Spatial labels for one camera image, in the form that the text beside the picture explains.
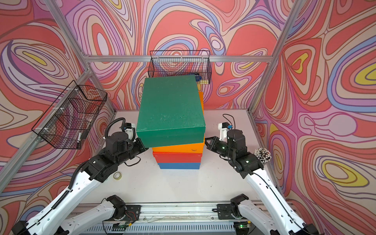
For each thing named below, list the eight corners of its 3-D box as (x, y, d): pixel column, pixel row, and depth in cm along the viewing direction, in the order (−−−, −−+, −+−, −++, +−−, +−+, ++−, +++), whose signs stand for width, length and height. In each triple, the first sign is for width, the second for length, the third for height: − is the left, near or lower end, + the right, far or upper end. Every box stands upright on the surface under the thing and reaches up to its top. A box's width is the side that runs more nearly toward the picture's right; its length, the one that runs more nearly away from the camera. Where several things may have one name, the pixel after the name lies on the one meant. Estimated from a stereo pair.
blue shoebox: (160, 170, 90) (158, 164, 83) (160, 168, 90) (158, 162, 83) (199, 170, 90) (200, 164, 83) (199, 168, 90) (200, 162, 83)
